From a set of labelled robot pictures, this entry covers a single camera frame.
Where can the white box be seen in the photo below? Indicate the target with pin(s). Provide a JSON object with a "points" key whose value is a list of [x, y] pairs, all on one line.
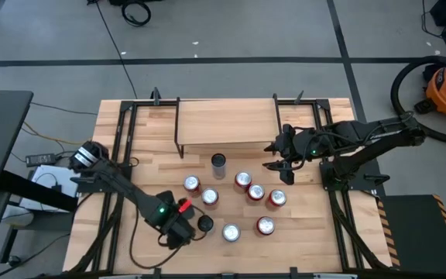
{"points": [[47, 176]]}

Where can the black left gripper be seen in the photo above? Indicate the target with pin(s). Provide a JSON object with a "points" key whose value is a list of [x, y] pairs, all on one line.
{"points": [[178, 232]]}

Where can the silver Diet Coke can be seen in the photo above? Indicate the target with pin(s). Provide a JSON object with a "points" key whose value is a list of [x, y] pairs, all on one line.
{"points": [[231, 232]]}

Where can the black beam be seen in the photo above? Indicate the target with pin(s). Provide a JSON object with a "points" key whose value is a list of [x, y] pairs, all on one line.
{"points": [[33, 190]]}

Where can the black frame clamp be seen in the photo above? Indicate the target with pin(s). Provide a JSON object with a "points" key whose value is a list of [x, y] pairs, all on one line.
{"points": [[157, 272], [155, 95], [293, 272], [376, 178], [299, 97]]}

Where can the black platform hazard stripes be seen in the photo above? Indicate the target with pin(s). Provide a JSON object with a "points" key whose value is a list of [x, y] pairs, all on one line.
{"points": [[420, 232]]}

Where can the black power adapter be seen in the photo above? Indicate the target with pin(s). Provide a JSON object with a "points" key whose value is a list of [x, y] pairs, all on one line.
{"points": [[41, 159]]}

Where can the red tag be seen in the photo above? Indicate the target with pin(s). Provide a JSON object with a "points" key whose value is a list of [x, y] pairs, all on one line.
{"points": [[184, 205]]}

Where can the black extrusion table frame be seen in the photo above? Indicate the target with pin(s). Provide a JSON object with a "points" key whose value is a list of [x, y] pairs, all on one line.
{"points": [[145, 103]]}

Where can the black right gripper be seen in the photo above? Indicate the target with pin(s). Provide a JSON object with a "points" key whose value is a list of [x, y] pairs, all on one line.
{"points": [[290, 151]]}

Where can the tall silver can black lid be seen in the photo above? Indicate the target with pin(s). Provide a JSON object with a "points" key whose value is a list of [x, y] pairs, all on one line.
{"points": [[218, 159]]}

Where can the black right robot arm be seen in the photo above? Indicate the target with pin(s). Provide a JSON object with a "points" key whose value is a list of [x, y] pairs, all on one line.
{"points": [[381, 133]]}

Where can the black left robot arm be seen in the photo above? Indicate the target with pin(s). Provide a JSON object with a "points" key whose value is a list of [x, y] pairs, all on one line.
{"points": [[110, 174]]}

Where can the red Coke Zero can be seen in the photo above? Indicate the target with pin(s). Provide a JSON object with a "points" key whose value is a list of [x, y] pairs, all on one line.
{"points": [[256, 191], [265, 225]]}

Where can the wooden shelf black metal legs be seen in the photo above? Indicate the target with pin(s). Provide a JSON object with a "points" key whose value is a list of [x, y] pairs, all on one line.
{"points": [[227, 120]]}

